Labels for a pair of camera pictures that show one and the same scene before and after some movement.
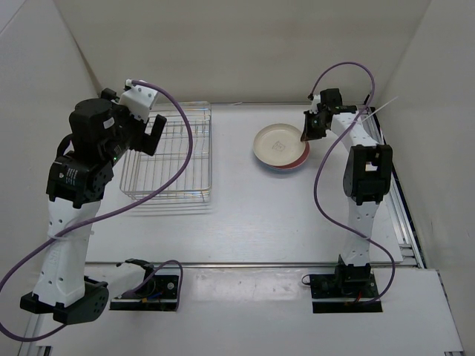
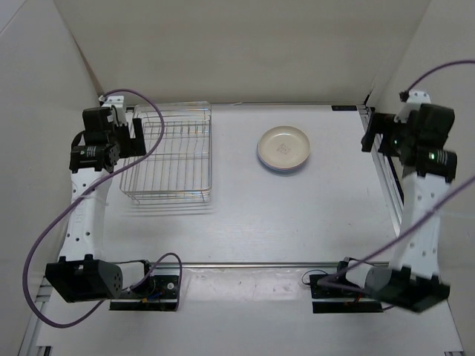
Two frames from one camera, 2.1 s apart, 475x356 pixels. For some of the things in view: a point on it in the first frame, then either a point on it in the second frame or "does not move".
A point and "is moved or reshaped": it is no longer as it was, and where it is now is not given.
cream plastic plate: [279, 144] does not move
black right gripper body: [313, 124] to [391, 145]
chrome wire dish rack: [142, 175] does not move
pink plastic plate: [298, 162] is moved or reshaped
